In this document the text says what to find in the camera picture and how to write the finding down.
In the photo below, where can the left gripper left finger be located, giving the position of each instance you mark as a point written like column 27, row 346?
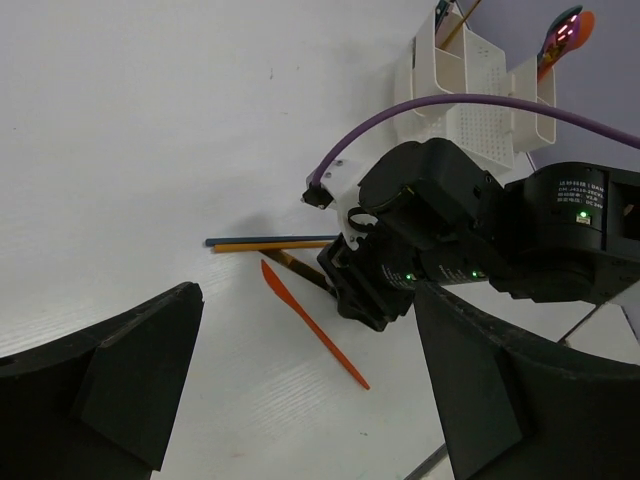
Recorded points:
column 100, row 403

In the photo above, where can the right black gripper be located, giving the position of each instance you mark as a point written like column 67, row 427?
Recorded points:
column 425, row 213

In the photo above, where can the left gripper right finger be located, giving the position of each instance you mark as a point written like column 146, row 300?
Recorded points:
column 514, row 405

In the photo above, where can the gold knife dark handle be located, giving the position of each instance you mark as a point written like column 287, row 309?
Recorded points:
column 302, row 269

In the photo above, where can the gold fork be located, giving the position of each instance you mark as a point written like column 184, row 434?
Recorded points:
column 459, row 26

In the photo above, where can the dark blue chopstick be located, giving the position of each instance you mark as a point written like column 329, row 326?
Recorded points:
column 211, row 242

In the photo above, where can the orange chopstick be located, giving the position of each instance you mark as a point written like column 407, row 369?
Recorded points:
column 286, row 245

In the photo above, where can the iridescent spoon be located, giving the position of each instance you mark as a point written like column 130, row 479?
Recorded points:
column 559, row 36

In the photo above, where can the orange spoon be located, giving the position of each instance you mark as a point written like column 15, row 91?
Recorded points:
column 583, row 33

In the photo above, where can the teal spoon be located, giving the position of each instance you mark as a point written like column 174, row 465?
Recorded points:
column 562, row 17

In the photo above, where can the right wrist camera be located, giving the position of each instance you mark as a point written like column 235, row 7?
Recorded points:
column 339, row 191

